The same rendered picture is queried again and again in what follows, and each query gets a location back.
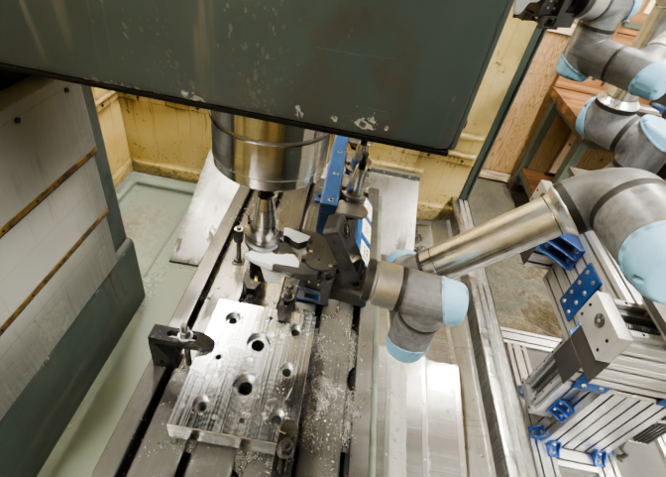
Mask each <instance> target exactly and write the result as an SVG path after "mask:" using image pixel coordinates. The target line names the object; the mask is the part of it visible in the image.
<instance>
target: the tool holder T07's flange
mask: <svg viewBox="0 0 666 477"><path fill-rule="evenodd" d="M277 223H278V233H277V234H276V235H275V236H273V237H270V238H260V237H257V236H255V235H254V234H253V233H252V231H251V226H250V227H249V226H247V225H245V244H246V246H247V247H248V248H249V249H250V250H252V251H254V252H257V253H261V254H268V253H272V252H275V251H277V250H278V245H277V243H279V242H280V243H283V235H284V227H283V225H282V223H281V222H280V221H279V220H278V221H277Z"/></svg>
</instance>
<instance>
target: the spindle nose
mask: <svg viewBox="0 0 666 477"><path fill-rule="evenodd" d="M209 127H210V149H211V153H212V159H213V163H214V165H215V167H216V169H217V170H218V171H219V172H220V173H221V174H222V175H223V176H224V177H226V178H227V179H229V180H231V181H233V182H235V183H237V184H239V185H242V186H245V187H248V188H251V189H256V190H262V191H275V192H277V191H290V190H296V189H300V188H303V187H305V186H308V185H310V184H312V183H314V182H316V181H317V180H318V179H320V178H321V177H322V175H323V174H324V172H325V168H326V164H327V162H328V160H329V154H330V148H331V143H332V137H333V134H328V133H323V132H318V131H313V130H308V129H303V128H298V127H293V126H288V125H283V124H279V123H274V122H268V121H263V120H258V119H253V118H248V117H243V116H238V115H233V114H228V113H223V112H218V111H213V110H209Z"/></svg>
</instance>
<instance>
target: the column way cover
mask: <svg viewBox="0 0 666 477"><path fill-rule="evenodd" d="M96 152H97V147H96V144H95V140H94V136H93V132H92V128H91V124H90V120H89V116H88V112H87V108H86V104H85V100H84V96H83V92H82V88H81V84H76V83H71V82H66V81H61V80H56V79H51V78H46V77H41V76H36V75H31V76H29V77H26V78H24V79H22V80H20V81H18V82H16V83H15V84H13V85H11V86H9V87H7V88H5V89H3V90H1V91H0V420H1V419H2V417H3V416H4V415H5V414H6V413H7V412H8V410H9V409H10V408H11V406H12V405H13V403H14V402H15V401H16V399H17V398H18V397H19V395H20V394H21V393H22V391H23V390H24V389H25V387H26V386H27V384H28V383H29V382H30V380H31V379H32V378H33V376H34V375H35V374H36V372H37V371H38V370H39V368H40V367H41V365H42V364H43V363H44V361H45V360H46V359H47V357H48V356H49V355H50V353H51V352H52V351H53V349H54V348H55V346H56V345H57V343H58V342H59V341H60V339H61V338H62V337H63V335H64V334H65V332H66V331H67V330H68V328H69V327H70V326H71V324H72V323H73V322H74V320H75V319H76V317H77V316H78V315H79V313H80V312H81V310H82V309H83V308H84V306H85V305H86V304H87V302H88V301H89V300H90V298H91V297H92V296H93V294H94V293H95V292H96V290H97V289H98V288H99V286H100V285H101V284H102V282H103V281H104V280H105V278H106V277H107V275H108V274H109V273H110V271H111V270H112V269H113V267H114V266H115V265H116V263H117V262H118V260H117V256H116V252H115V249H114V245H113V241H112V237H111V234H110V230H109V226H108V223H107V219H106V215H107V214H108V212H109V210H108V207H107V203H106V199H105V196H104V192H103V188H102V184H101V180H100V176H99V172H98V170H97V166H96V162H95V158H94V155H95V154H96Z"/></svg>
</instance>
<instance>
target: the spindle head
mask: <svg viewBox="0 0 666 477"><path fill-rule="evenodd" d="M513 2H514V0H0V68H1V69H6V70H11V71H16V72H21V73H26V74H31V75H36V76H41V77H46V78H51V79H56V80H61V81H66V82H71V83H76V84H82V85H87V86H92V87H97V88H102V89H107V90H112V91H117V92H122V93H127V94H132V95H137V96H142V97H148V98H153V99H157V100H162V101H167V102H172V103H177V104H182V105H187V106H192V107H197V108H202V109H208V110H213V111H218V112H223V113H228V114H233V115H238V116H243V117H248V118H253V119H258V120H263V121H268V122H274V123H279V124H283V125H288V126H293V127H298V128H303V129H308V130H313V131H318V132H323V133H328V134H334V135H339V136H344V137H349V138H354V139H359V140H364V141H369V142H374V143H379V144H384V145H389V146H394V147H400V148H405V149H409V150H414V151H419V152H424V153H429V154H434V155H439V156H444V157H447V156H448V153H449V152H448V150H454V149H455V148H456V146H457V143H458V141H459V139H460V136H461V134H462V131H463V129H465V128H466V126H467V122H468V116H469V114H470V111H471V109H472V106H473V104H474V101H475V99H476V96H477V94H478V91H479V89H480V86H481V84H482V81H483V79H484V76H485V74H486V71H487V69H488V66H489V64H490V61H491V59H492V56H493V54H494V51H495V49H496V46H497V44H498V41H499V39H500V35H501V32H502V30H503V27H504V25H505V22H506V20H507V17H508V15H509V12H510V10H511V7H512V5H513Z"/></svg>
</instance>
